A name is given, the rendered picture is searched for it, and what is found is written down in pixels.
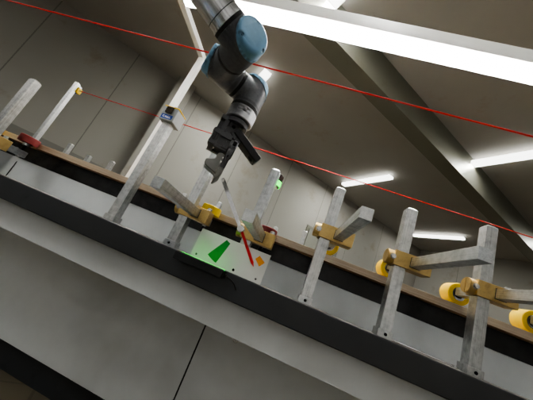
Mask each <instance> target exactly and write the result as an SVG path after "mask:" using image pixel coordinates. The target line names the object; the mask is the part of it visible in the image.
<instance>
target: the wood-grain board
mask: <svg viewBox="0 0 533 400"><path fill-rule="evenodd" d="M4 135H5V136H8V137H9V139H10V140H13V141H15V142H17V143H20V144H22V143H23V142H22V141H20V140H18V139H17V137H18V135H16V134H13V133H10V132H8V131H4V133H3V134H2V135H1V136H2V137H3V136H4ZM29 147H30V148H33V149H36V150H38V151H40V152H43V153H46V154H48V155H50V156H54V157H56V158H58V159H61V160H64V161H66V162H68V163H72V164H74V165H76V166H79V167H82V168H84V169H87V170H88V171H92V172H94V173H97V174H99V175H102V176H105V177H106V178H109V179H112V180H115V181H117V182H119V183H123V184H125V183H126V182H127V180H128V177H125V176H123V175H119V174H117V173H115V172H112V171H109V170H107V169H105V168H102V167H99V166H97V165H94V164H92V163H88V162H86V161H84V160H81V159H78V158H76V157H73V156H70V155H68V154H66V153H63V152H60V151H57V150H55V149H53V148H49V147H47V146H45V145H42V144H40V145H39V147H38V148H34V147H32V146H29ZM138 190H141V191H143V192H145V193H148V194H151V195H153V196H156V197H157V198H161V199H163V200H166V201H168V202H171V203H173V202H172V201H171V200H169V199H168V198H166V197H165V196H163V195H162V194H160V193H159V192H158V191H157V190H155V189H154V188H152V187H150V186H149V185H146V184H143V183H141V184H140V187H139V188H138ZM213 219H214V220H216V221H220V222H222V223H225V224H226V225H230V226H232V227H234V228H237V226H238V225H237V223H236V219H235V218H232V217H229V216H226V215H224V214H222V213H221V214H220V216H219V217H218V218H215V217H213ZM275 244H279V245H281V246H283V247H285V248H288V249H291V250H294V251H295V252H299V253H301V254H303V255H306V256H309V257H311V258H312V257H313V254H314V252H315V249H313V248H309V247H307V246H304V245H303V244H298V243H297V242H294V241H292V240H288V239H286V238H284V237H280V236H278V235H276V239H275ZM324 263H327V264H329V265H332V266H334V267H337V268H339V269H342V270H344V271H347V272H350V273H352V274H354V275H357V276H360V277H362V278H364V279H368V280H370V281H372V282H375V283H378V284H380V285H383V286H384V287H385V284H386V280H387V277H385V276H383V275H379V274H377V273H375V272H372V271H369V270H367V269H365V268H362V267H359V266H356V265H354V264H352V263H348V262H346V261H344V260H340V259H338V258H335V257H334V256H330V255H328V254H326V255H325V257H324ZM401 293H402V294H406V295H408V296H411V297H413V298H416V299H419V300H421V301H423V302H426V303H429V304H431V305H433V306H437V307H439V308H441V309H444V310H447V311H449V312H452V313H455V314H457V315H459V316H462V317H465V318H466V315H467V310H468V308H466V307H463V306H460V305H458V304H455V303H453V302H449V301H447V300H445V299H442V298H439V297H437V296H434V295H432V294H429V293H427V292H424V291H422V290H418V289H416V288H414V287H411V286H408V285H406V284H403V283H402V286H401ZM487 326H488V327H490V328H492V329H495V330H498V331H500V332H502V333H506V334H508V335H510V336H512V337H516V338H518V339H521V340H524V341H526V342H528V343H530V344H533V333H530V332H528V331H526V330H523V329H520V328H517V327H515V326H513V325H510V324H507V323H505V322H502V321H499V320H497V319H494V318H492V317H489V316H488V321H487Z"/></svg>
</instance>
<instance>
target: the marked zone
mask: <svg viewBox="0 0 533 400"><path fill-rule="evenodd" d="M229 245H230V243H229V242H228V241H225V242H224V243H222V244H221V245H219V246H218V247H217V248H215V249H214V250H212V251H211V252H210V253H209V254H208V255H209V257H210V258H211V259H212V260H213V261H214V262H215V263H216V262H217V261H218V260H219V259H220V257H221V256H222V254H223V253H224V251H225V250H226V249H227V247H228V246H229Z"/></svg>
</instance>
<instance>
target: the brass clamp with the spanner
mask: <svg viewBox="0 0 533 400"><path fill-rule="evenodd" d="M240 224H241V225H243V226H244V228H245V230H244V232H243V233H244V236H245V238H246V240H249V241H251V242H252V243H253V244H257V245H258V246H261V247H263V248H266V249H269V250H271V249H272V248H273V245H274V242H275V239H276V236H275V235H274V234H272V233H269V232H266V231H264V233H265V237H264V238H263V242H260V241H258V240H255V239H254V238H253V236H252V235H251V234H250V232H249V231H248V229H247V227H246V226H245V224H243V223H240ZM236 236H237V237H240V238H242V236H241V233H239V232H238V231H237V230H236Z"/></svg>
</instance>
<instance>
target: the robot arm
mask: <svg viewBox="0 0 533 400"><path fill-rule="evenodd" d="M190 1H191V2H192V4H193V5H194V7H195V8H196V9H197V11H198V12H199V14H200V15H201V16H202V17H203V19H204V20H205V22H206V23H207V25H208V26H209V27H210V28H211V30H212V31H213V34H214V36H215V37H216V38H217V40H218V41H219V42H220V45H219V44H214V46H213V47H212V48H211V50H210V52H209V54H208V55H207V56H206V58H205V61H204V62H203V64H202V66H201V71H202V72H203V73H204V74H205V75H206V77H207V78H208V79H211V80H212V81H213V82H214V83H215V84H217V85H218V86H219V88H221V89H222V90H223V91H224V92H225V93H227V94H228V95H229V96H230V97H231V98H233V101H232V104H231V105H230V107H229V109H228V112H227V113H226V114H223V116H222V117H221V120H220V122H219V124H218V126H217V127H215V128H214V129H213V132H212V134H211V137H210V138H209V139H208V142H207V144H208V146H207V148H206V150H208V151H210V152H212V153H214V154H216V155H217V156H216V157H215V158H207V159H206V160H205V163H204V168H205V169H206V170H207V171H208V172H209V173H211V174H212V175H213V180H212V182H211V183H212V184H214V183H215V182H216V181H218V179H219V178H220V176H221V174H222V172H223V170H224V168H225V166H226V164H227V162H228V161H229V160H230V159H231V158H232V155H233V153H234V151H235V150H236V148H237V147H239V148H240V150H241V152H242V153H243V154H244V155H245V157H246V158H247V160H248V161H249V162H250V164H251V165H254V164H256V163H258V162H259V161H260V159H261V157H260V156H259V154H258V153H257V151H256V150H255V149H254V147H253V146H252V145H251V143H250V141H249V140H248V139H247V138H246V136H245V135H244V134H245V133H246V132H247V131H249V130H251V127H252V126H253V124H254V122H255V119H256V118H257V116H258V114H259V111H260V110H261V108H262V106H263V103H264V102H265V101H266V99H267V95H268V86H267V83H266V81H265V80H264V78H263V77H261V76H260V75H257V74H256V73H250V74H248V73H247V72H246V70H247V69H248V68H249V67H250V66H251V65H252V64H253V63H255V62H257V61H258V60H259V59H260V57H261V56H262V55H263V53H264V52H265V51H266V49H267V34H266V31H265V29H264V27H263V25H262V24H261V22H260V21H259V20H258V19H257V18H256V17H253V16H251V15H245V13H244V12H243V11H242V10H241V8H240V7H239V6H238V5H237V3H236V1H235V0H190ZM223 157H224V158H223ZM222 158H223V159H222ZM220 162H221V163H220Z"/></svg>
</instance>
